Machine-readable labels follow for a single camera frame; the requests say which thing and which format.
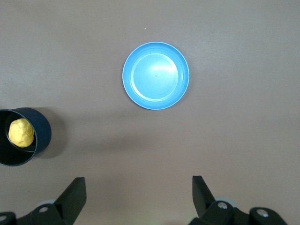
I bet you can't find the blue round plate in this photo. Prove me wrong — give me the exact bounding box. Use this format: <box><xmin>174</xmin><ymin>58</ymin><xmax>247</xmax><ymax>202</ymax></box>
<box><xmin>122</xmin><ymin>41</ymin><xmax>190</xmax><ymax>111</ymax></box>

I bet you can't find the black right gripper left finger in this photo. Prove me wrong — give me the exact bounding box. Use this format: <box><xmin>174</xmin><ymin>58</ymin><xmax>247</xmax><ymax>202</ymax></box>
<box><xmin>0</xmin><ymin>177</ymin><xmax>87</xmax><ymax>225</ymax></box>

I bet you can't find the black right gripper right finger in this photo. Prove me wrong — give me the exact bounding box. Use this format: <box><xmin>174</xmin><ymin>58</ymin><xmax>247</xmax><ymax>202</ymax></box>
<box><xmin>188</xmin><ymin>175</ymin><xmax>288</xmax><ymax>225</ymax></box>

